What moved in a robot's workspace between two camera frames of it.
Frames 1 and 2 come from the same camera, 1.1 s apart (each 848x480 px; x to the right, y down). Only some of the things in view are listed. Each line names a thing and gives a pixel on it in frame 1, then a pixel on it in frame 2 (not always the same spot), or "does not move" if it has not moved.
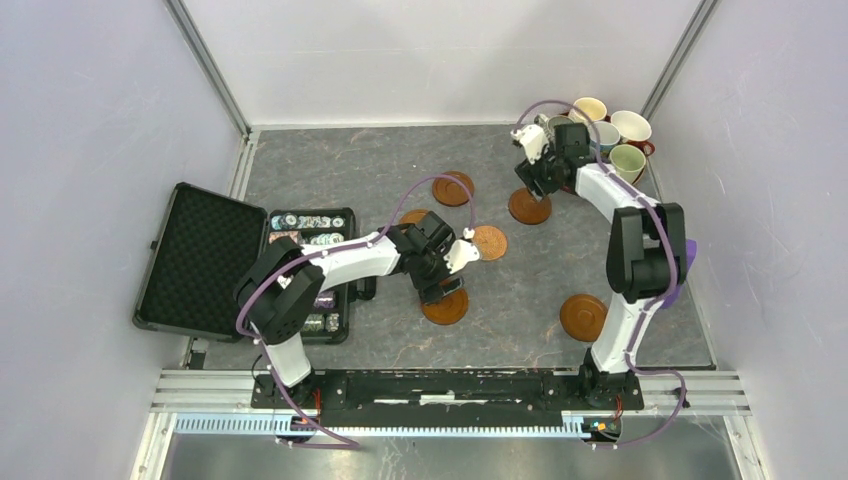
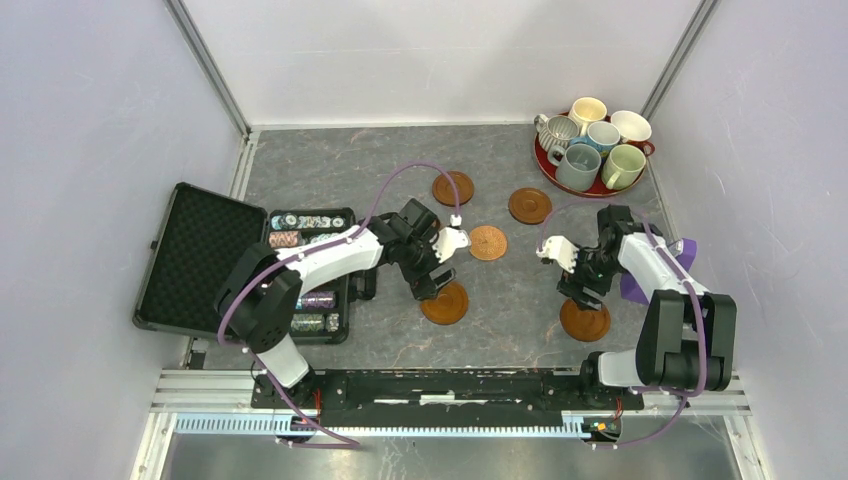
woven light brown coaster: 490,242 does not move
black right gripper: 528,173 -> 572,284
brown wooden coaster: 582,316 does not move
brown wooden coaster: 448,309 does not move
